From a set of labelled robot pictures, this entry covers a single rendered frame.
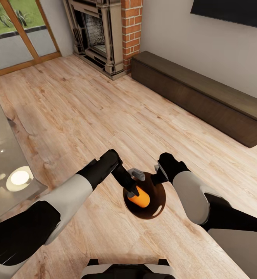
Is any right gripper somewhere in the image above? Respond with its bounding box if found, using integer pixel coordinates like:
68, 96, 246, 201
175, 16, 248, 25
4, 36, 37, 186
151, 172, 168, 186

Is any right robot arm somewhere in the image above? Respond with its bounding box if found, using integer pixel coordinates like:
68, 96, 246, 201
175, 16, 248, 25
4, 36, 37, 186
151, 153, 257, 279

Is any trash can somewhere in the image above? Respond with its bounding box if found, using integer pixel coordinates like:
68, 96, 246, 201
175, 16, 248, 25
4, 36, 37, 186
122, 172, 166, 220

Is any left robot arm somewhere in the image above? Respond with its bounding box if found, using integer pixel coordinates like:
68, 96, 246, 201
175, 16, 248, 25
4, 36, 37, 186
0, 148, 145, 279

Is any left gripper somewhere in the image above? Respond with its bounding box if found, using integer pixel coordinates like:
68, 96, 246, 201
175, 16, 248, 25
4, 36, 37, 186
116, 169, 140, 196

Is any can of soda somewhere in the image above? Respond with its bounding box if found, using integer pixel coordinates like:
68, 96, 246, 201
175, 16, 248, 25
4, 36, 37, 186
131, 202, 140, 211
126, 187, 150, 208
136, 184, 151, 210

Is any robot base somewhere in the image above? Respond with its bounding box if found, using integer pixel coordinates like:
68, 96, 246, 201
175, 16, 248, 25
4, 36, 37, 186
80, 259, 176, 279

